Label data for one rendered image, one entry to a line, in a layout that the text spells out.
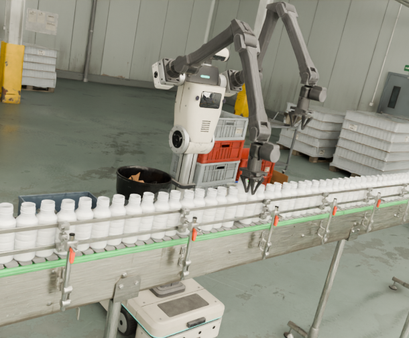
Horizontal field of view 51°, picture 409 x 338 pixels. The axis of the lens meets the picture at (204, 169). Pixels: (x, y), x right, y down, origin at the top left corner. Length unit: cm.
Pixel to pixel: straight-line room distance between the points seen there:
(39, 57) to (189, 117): 889
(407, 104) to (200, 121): 1014
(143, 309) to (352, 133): 633
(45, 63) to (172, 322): 916
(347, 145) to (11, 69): 639
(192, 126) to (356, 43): 1106
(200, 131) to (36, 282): 128
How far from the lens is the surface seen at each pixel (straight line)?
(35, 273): 135
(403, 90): 1223
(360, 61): 1295
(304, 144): 889
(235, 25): 186
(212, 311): 264
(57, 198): 200
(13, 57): 902
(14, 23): 915
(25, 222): 129
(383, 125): 800
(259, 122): 169
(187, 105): 226
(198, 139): 231
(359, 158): 817
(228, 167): 435
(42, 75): 1106
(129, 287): 154
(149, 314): 248
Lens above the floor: 166
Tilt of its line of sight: 15 degrees down
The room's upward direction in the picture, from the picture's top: 12 degrees clockwise
